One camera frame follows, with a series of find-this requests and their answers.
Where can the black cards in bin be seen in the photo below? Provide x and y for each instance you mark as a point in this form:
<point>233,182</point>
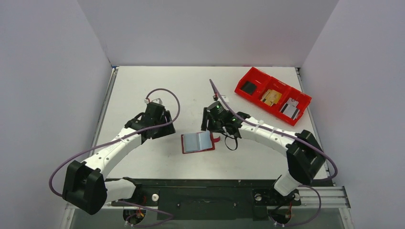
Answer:
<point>249,88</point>

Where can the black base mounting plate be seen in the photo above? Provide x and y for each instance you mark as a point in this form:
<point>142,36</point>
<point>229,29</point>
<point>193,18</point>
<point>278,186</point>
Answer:
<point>217,212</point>

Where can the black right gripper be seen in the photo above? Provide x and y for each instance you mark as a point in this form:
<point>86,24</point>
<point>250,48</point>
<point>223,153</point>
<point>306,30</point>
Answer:
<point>208,120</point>

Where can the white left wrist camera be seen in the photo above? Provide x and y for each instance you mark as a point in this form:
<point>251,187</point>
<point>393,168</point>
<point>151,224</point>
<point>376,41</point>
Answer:
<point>157,101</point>

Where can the red leather card holder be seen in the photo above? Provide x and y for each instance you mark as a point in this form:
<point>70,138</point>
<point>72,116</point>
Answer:
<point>198,142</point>

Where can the silver cards in bin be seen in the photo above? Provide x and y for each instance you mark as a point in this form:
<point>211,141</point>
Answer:
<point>290,108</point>

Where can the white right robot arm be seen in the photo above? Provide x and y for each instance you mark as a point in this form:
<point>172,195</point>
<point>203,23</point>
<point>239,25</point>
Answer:
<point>300,149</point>

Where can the red three-compartment bin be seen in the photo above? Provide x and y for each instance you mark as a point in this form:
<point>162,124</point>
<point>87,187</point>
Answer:
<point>264,82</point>

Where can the gold cards in bin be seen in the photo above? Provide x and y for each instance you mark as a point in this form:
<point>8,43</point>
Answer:
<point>271,97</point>

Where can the aluminium front rail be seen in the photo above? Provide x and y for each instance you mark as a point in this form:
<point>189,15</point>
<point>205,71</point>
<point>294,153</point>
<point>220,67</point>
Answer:
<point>318,197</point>

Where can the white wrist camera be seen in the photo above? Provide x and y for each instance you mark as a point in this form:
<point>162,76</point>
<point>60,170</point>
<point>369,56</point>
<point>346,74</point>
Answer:
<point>157,101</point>
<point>224,98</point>

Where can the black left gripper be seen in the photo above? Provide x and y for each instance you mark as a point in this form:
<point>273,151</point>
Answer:
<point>163,127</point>

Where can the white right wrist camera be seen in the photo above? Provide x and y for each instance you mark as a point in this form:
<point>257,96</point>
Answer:
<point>224,98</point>

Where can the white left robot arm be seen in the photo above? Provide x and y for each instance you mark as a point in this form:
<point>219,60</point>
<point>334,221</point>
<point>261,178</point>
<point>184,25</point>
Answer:
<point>86,185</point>

